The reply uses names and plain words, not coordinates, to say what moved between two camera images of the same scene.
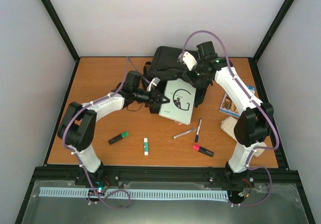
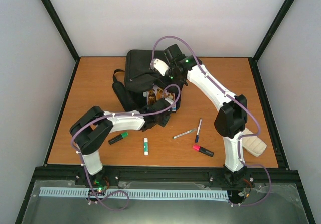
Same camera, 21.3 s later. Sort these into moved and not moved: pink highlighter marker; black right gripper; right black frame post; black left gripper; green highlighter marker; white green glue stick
Moved: black left gripper; black right gripper
Not moved: white green glue stick; right black frame post; green highlighter marker; pink highlighter marker
